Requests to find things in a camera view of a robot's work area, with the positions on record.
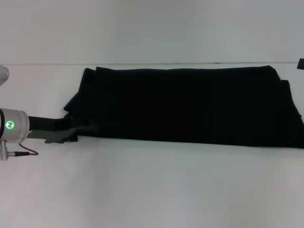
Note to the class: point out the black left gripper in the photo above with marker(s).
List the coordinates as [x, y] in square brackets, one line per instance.
[45, 128]

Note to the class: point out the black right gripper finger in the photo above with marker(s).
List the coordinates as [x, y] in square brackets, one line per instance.
[301, 64]

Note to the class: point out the black shirt with FREE print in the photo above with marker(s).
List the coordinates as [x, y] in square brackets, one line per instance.
[185, 107]

